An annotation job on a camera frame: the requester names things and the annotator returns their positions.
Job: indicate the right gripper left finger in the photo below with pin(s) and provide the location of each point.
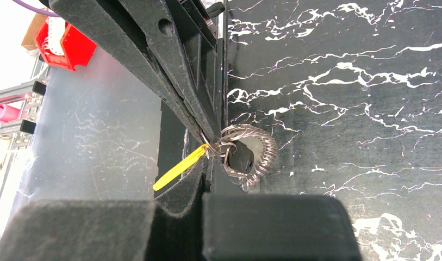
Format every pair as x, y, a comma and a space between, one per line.
165, 228

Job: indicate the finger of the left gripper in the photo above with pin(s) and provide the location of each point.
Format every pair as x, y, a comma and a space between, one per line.
181, 37
107, 24

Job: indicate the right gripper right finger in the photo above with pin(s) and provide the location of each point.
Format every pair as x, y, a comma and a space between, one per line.
241, 226

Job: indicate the white red keyring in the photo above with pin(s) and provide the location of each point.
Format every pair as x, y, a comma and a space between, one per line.
259, 141

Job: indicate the red plastic bin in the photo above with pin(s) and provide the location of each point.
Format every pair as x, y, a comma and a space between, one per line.
62, 45

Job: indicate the aluminium frame rail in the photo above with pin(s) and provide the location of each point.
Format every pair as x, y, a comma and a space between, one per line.
17, 135

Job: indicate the pink object behind frame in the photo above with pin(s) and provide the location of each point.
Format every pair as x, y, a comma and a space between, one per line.
8, 113

